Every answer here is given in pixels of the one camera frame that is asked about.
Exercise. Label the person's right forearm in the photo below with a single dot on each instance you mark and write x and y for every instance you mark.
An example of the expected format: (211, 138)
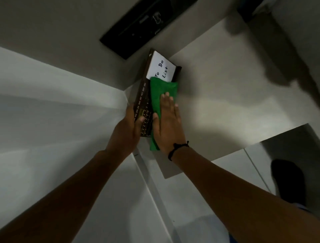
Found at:
(240, 202)

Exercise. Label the person's right hand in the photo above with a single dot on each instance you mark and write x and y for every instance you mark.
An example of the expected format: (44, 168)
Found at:
(168, 127)

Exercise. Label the black shoe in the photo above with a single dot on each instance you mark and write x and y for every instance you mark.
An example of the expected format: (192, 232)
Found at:
(290, 181)

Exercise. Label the white note sheet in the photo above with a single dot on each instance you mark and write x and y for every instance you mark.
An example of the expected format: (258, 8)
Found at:
(160, 67)

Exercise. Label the person's left forearm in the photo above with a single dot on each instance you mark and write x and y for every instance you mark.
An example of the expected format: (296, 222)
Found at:
(65, 200)

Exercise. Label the person's right thumb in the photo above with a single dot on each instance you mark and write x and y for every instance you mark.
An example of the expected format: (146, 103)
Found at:
(155, 122)

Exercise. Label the person's left hand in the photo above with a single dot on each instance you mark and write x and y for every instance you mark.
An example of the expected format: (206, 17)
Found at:
(123, 136)

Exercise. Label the person's left thumb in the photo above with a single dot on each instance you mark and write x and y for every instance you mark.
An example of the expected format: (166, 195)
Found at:
(140, 121)

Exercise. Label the black wall-mounted screen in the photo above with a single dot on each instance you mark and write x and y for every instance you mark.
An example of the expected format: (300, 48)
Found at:
(142, 25)

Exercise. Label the dark brown calendar board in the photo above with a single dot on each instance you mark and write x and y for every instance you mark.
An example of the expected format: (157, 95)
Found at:
(142, 100)

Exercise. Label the green cleaning cloth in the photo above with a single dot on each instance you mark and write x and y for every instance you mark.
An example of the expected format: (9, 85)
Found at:
(157, 95)

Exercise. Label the person's right middle finger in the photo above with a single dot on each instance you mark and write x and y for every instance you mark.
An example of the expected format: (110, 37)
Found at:
(167, 104)

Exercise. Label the person's right little finger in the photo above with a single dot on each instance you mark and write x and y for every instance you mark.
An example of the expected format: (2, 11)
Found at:
(177, 112)

